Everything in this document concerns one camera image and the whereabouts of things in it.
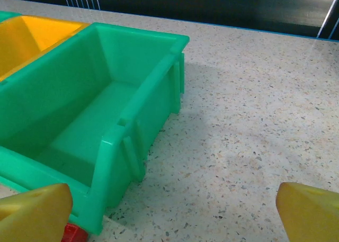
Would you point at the red square lego brick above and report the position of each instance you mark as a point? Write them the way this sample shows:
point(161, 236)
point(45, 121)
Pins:
point(75, 234)

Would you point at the green plastic bin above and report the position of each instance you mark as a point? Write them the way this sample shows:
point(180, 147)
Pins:
point(6, 15)
point(79, 107)

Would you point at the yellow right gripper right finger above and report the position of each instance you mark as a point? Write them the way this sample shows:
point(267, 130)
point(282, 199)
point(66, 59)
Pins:
point(310, 215)

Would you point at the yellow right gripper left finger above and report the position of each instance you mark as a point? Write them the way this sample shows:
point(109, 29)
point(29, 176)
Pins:
point(34, 215)

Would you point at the yellow plastic bin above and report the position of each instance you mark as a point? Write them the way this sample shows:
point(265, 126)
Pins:
point(31, 38)

